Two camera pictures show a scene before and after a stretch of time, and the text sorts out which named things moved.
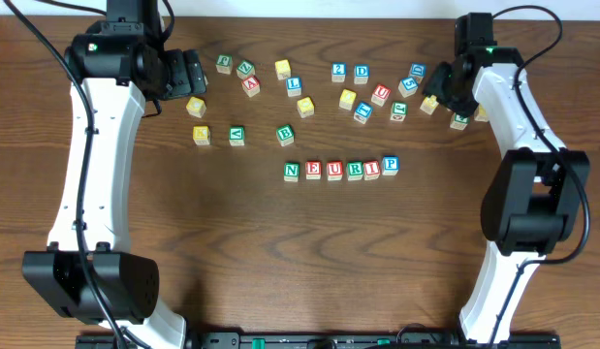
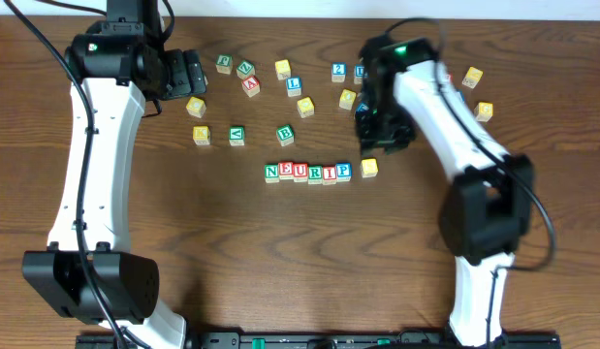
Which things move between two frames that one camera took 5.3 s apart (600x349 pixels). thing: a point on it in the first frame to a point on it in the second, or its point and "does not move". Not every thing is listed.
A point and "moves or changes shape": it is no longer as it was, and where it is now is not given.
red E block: [313, 170] to [285, 171]
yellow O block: [305, 107] does not move
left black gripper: [193, 71] does not move
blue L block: [294, 86] does not move
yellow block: [429, 105] moves or changes shape
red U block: [334, 170] to [300, 172]
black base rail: [331, 340] does not move
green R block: [355, 171] to [315, 174]
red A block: [251, 85] does not move
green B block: [285, 135] does not move
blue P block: [391, 165] to [343, 172]
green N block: [291, 172] to [271, 173]
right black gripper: [438, 80] to [384, 134]
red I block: [371, 170] to [330, 175]
